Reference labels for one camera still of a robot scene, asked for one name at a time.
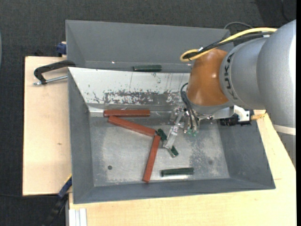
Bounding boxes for dark green block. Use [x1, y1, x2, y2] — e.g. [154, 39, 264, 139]
[157, 128, 179, 158]
[161, 167, 195, 177]
[133, 65, 163, 72]

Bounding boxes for red-brown flat block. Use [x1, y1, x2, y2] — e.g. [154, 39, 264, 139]
[103, 109, 151, 118]
[107, 115, 157, 137]
[142, 135, 162, 184]

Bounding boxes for grey metal bin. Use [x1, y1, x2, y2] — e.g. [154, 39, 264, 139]
[65, 19, 276, 204]

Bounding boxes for pale wood flat board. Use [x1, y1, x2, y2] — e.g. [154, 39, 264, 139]
[22, 55, 72, 196]

